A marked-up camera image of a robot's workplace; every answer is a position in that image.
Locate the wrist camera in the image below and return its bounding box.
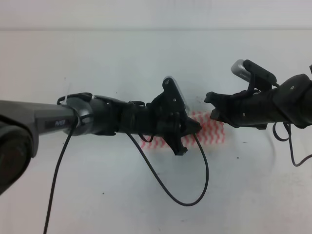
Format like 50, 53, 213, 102
231, 59, 279, 91
162, 76, 187, 112

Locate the black camera cable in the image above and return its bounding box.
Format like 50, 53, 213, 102
272, 84, 312, 167
43, 131, 209, 234

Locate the pink white wavy towel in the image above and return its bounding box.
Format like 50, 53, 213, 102
136, 111, 226, 150

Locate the black left camera cable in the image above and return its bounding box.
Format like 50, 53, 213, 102
43, 131, 209, 234

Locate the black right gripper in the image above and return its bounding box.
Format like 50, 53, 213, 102
204, 89, 283, 128

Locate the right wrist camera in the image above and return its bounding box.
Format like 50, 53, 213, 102
231, 59, 279, 91

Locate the black right camera cable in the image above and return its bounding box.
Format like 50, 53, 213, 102
272, 84, 312, 167

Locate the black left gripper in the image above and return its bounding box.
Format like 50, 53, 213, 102
118, 94, 202, 156

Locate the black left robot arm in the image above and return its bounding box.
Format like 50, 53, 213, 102
0, 93, 201, 192

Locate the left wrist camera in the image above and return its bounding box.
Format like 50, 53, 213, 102
162, 76, 187, 112

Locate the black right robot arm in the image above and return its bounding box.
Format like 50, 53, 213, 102
204, 59, 312, 130

